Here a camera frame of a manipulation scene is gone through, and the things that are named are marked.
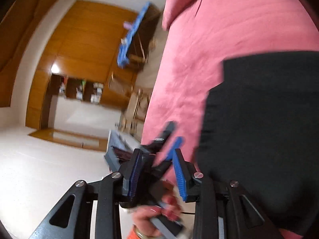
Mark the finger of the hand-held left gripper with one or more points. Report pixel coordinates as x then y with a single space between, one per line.
170 129
174 146

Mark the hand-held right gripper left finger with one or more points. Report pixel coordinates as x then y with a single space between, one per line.
134 176

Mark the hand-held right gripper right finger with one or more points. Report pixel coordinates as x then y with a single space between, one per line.
179 176

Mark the black pants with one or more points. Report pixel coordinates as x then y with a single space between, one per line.
261 117

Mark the person's left forearm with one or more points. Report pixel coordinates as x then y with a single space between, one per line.
135 235

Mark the person's left hand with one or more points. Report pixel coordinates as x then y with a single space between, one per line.
147 216

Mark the grey storage box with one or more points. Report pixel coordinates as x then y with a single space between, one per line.
114 151

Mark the wardrobe shelf clutter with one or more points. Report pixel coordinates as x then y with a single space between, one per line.
79 89

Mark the wooden folding table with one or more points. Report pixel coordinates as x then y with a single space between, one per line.
147 32

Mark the blue patterned tablecloth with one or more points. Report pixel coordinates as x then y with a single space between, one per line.
130 37

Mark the small pink box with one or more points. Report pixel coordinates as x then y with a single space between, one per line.
127 25

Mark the pink bed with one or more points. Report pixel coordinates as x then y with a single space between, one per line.
224 25

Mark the long pink pillow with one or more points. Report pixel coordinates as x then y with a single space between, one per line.
179 2

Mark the wooden wardrobe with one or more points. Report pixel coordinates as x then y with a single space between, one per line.
82 29

